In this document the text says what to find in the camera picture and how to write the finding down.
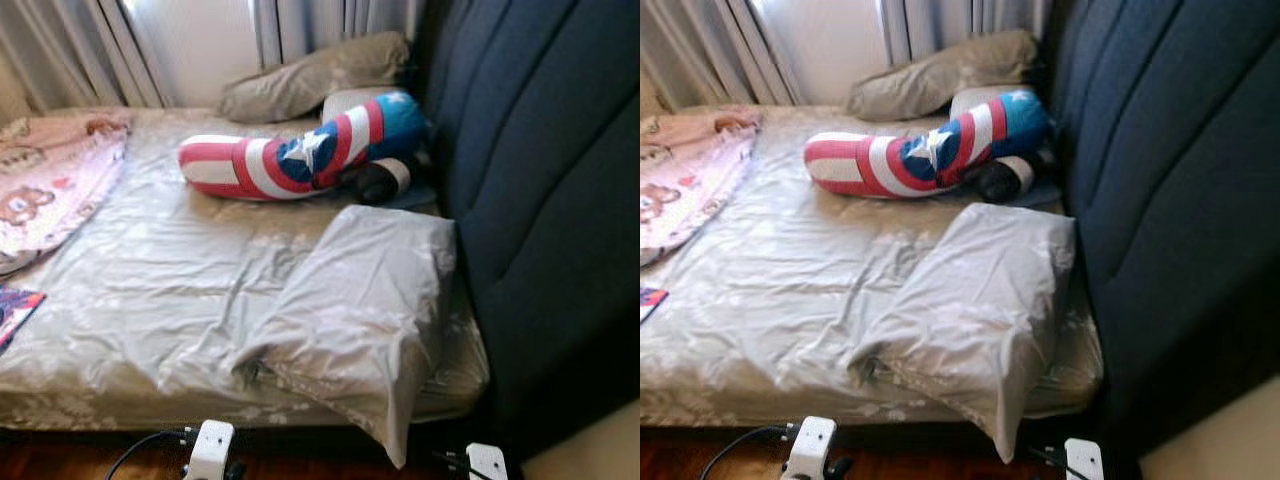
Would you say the black round plush cushion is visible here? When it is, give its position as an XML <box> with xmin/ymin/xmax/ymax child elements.
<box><xmin>340</xmin><ymin>155</ymin><xmax>416</xmax><ymax>206</ymax></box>
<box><xmin>975</xmin><ymin>153</ymin><xmax>1041</xmax><ymax>204</ymax></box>

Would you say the bed with beige floral sheet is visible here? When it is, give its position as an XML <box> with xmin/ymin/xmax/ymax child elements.
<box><xmin>640</xmin><ymin>103</ymin><xmax>1106</xmax><ymax>426</ymax></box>
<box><xmin>0</xmin><ymin>105</ymin><xmax>491</xmax><ymax>431</ymax></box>

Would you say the grey pleated curtain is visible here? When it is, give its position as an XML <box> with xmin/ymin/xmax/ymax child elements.
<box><xmin>640</xmin><ymin>0</ymin><xmax>801</xmax><ymax>109</ymax></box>
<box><xmin>250</xmin><ymin>0</ymin><xmax>426</xmax><ymax>71</ymax></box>
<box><xmin>880</xmin><ymin>0</ymin><xmax>1056</xmax><ymax>66</ymax></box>
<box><xmin>0</xmin><ymin>0</ymin><xmax>169</xmax><ymax>113</ymax></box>

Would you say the beige floral pillow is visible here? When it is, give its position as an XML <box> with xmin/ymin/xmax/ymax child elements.
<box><xmin>847</xmin><ymin>28</ymin><xmax>1041</xmax><ymax>123</ymax></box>
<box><xmin>218</xmin><ymin>30</ymin><xmax>413</xmax><ymax>124</ymax></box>

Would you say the plain white pillow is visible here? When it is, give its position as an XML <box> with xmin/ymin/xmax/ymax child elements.
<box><xmin>948</xmin><ymin>85</ymin><xmax>1036</xmax><ymax>121</ymax></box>
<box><xmin>320</xmin><ymin>87</ymin><xmax>411</xmax><ymax>126</ymax></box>

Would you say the pink cartoon print blanket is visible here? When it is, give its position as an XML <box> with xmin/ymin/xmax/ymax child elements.
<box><xmin>640</xmin><ymin>108</ymin><xmax>763</xmax><ymax>266</ymax></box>
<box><xmin>0</xmin><ymin>112</ymin><xmax>133</xmax><ymax>279</ymax></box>

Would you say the navy blue upright mattress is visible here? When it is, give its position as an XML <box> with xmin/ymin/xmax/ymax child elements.
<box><xmin>1045</xmin><ymin>0</ymin><xmax>1280</xmax><ymax>461</ymax></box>
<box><xmin>415</xmin><ymin>0</ymin><xmax>641</xmax><ymax>466</ymax></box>

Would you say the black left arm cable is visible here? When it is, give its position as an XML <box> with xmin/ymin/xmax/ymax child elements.
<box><xmin>698</xmin><ymin>425</ymin><xmax>793</xmax><ymax>480</ymax></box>
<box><xmin>105</xmin><ymin>428</ymin><xmax>196</xmax><ymax>480</ymax></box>

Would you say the red white blue star bolster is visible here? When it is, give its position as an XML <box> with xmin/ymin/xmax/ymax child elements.
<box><xmin>803</xmin><ymin>90</ymin><xmax>1053</xmax><ymax>199</ymax></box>
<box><xmin>178</xmin><ymin>90</ymin><xmax>431</xmax><ymax>203</ymax></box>

